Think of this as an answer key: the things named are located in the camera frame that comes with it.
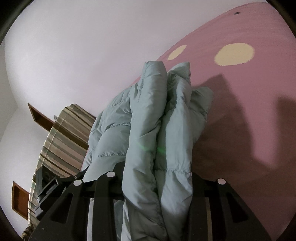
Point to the brown wooden shelf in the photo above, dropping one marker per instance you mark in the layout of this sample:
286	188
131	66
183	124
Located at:
19	200
40	118

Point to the light blue puffer jacket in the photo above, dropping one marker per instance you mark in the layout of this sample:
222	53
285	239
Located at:
151	127

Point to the brown wooden shelf lower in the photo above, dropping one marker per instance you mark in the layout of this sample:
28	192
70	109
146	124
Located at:
19	200

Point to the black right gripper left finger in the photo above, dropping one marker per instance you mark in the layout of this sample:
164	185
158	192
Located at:
83	205

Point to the pink bedspread with cream dots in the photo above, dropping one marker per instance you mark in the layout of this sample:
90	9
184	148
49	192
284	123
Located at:
245	53

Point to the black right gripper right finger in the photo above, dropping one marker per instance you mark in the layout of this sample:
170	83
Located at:
217	212

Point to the brown wooden shelf upper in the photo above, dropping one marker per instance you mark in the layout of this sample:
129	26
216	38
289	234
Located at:
40	118

